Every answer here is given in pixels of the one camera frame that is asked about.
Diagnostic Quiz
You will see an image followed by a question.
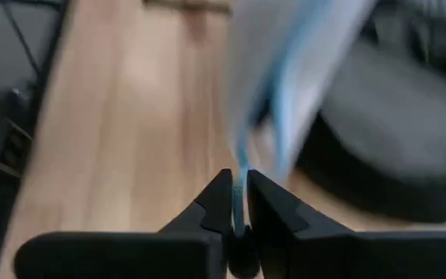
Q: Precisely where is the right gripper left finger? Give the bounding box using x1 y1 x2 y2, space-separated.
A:
12 167 235 279

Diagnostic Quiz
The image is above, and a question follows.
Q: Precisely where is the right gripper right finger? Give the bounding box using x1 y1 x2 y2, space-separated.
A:
247 168 446 279

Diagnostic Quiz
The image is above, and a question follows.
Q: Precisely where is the black backpack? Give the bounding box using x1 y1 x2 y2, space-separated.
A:
294 0 446 225

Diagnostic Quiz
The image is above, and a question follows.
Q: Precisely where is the white mesh blue-trimmed pouch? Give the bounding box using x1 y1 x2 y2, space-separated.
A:
225 0 379 278

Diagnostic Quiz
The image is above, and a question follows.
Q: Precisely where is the black aluminium rig frame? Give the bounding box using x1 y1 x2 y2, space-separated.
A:
25 0 71 129

